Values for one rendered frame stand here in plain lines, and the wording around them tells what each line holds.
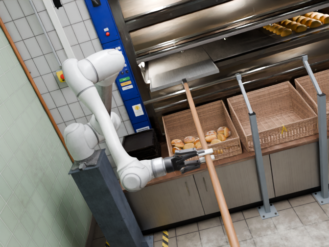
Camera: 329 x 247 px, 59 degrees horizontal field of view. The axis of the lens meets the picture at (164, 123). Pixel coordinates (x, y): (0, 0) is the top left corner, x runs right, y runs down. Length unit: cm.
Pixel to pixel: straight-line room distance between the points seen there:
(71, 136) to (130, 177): 81
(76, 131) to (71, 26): 90
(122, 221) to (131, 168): 109
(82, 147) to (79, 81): 61
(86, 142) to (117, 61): 64
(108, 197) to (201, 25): 147
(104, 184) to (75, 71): 88
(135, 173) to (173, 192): 123
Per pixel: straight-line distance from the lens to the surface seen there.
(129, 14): 237
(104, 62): 150
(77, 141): 193
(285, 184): 261
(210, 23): 244
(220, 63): 253
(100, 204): 218
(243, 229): 259
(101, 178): 202
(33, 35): 256
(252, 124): 213
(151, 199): 245
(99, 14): 238
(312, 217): 266
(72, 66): 148
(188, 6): 240
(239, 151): 234
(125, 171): 122
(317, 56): 283
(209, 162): 133
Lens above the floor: 197
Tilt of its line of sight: 27 degrees down
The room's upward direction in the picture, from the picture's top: 18 degrees counter-clockwise
